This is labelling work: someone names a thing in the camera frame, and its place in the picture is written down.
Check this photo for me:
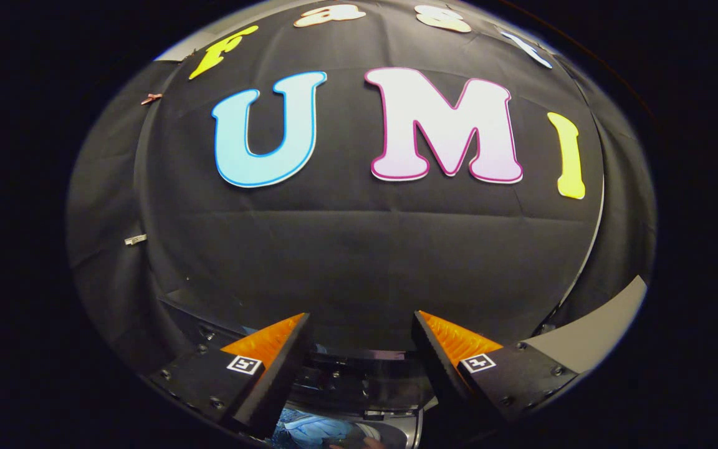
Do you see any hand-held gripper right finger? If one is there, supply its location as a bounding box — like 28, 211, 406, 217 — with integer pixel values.
412, 310, 579, 431

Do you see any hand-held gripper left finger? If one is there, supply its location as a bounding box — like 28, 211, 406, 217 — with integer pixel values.
149, 312, 311, 439

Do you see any light blue button shirt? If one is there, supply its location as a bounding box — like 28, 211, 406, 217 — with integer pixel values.
275, 408, 366, 449

